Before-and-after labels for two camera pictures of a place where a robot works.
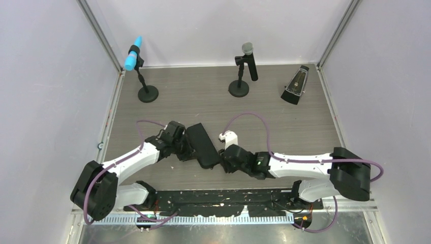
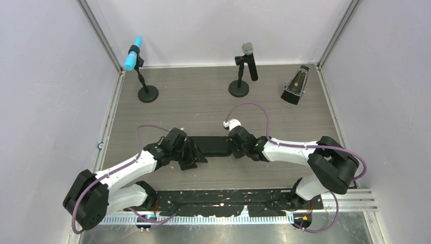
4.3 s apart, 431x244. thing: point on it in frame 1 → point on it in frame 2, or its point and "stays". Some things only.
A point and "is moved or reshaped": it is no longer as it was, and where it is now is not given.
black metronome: (296, 86) stays
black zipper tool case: (205, 149) is moved or reshaped
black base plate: (201, 203) stays
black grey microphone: (247, 49) stays
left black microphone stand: (149, 93) stays
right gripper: (225, 163) → (237, 155)
